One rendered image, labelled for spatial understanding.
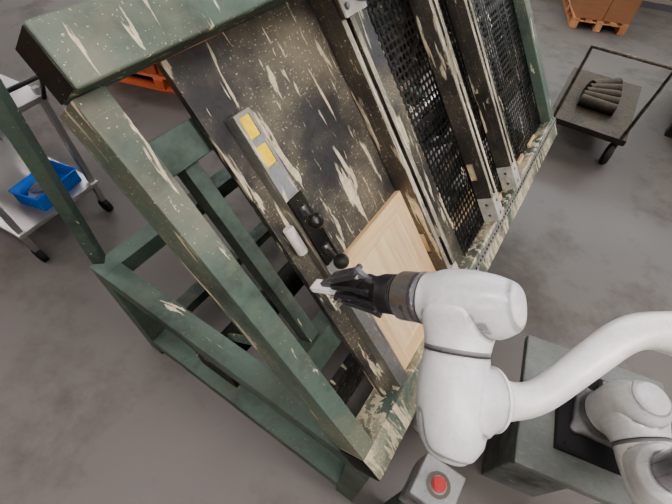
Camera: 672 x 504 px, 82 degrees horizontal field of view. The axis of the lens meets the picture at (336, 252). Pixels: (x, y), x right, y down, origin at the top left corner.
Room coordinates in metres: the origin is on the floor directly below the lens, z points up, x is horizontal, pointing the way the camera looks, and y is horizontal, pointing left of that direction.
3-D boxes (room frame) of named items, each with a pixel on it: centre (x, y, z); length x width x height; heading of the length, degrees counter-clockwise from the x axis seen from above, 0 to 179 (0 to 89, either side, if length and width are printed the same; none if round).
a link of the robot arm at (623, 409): (0.41, -0.96, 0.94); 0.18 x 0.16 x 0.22; 2
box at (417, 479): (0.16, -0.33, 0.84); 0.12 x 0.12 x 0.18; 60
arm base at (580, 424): (0.44, -0.96, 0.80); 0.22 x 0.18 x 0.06; 157
